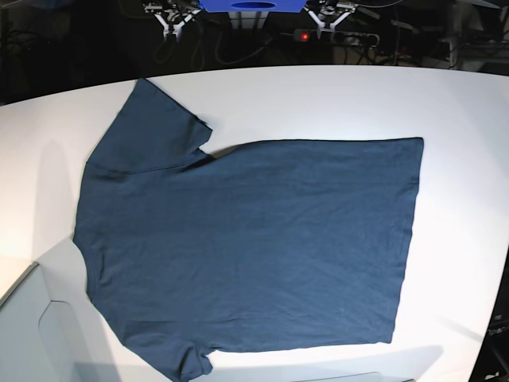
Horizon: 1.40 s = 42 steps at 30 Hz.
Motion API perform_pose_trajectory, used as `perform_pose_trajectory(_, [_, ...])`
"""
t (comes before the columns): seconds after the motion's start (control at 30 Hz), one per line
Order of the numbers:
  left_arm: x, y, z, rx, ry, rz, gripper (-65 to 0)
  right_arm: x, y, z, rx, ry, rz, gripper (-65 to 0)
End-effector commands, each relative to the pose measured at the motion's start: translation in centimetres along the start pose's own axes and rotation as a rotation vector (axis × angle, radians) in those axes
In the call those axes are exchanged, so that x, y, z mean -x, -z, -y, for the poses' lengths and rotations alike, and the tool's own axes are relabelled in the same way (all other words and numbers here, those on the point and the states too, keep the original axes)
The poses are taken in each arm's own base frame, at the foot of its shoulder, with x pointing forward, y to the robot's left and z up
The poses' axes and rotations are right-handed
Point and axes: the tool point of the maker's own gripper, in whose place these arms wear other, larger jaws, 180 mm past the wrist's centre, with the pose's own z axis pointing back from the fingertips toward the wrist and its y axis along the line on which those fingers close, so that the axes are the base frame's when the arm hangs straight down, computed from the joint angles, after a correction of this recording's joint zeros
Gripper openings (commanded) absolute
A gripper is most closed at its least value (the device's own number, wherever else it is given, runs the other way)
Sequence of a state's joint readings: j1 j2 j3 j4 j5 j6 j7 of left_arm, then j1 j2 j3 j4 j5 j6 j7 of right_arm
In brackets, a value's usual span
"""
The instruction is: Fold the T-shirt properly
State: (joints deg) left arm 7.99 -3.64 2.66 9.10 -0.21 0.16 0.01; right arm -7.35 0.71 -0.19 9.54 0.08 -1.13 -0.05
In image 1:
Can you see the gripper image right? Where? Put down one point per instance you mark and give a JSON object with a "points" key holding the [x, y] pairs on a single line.
{"points": [[328, 15]]}

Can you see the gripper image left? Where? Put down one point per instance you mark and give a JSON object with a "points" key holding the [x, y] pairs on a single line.
{"points": [[172, 16]]}

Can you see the dark blue T-shirt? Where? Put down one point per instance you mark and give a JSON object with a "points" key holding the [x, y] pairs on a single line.
{"points": [[278, 245]]}

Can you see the black power strip red light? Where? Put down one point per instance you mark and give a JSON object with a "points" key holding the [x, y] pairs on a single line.
{"points": [[335, 38]]}

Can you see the blue box with oval hole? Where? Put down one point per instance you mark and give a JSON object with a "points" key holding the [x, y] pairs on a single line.
{"points": [[285, 6]]}

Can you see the grey bin at table corner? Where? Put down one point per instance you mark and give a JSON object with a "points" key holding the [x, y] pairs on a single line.
{"points": [[33, 346]]}

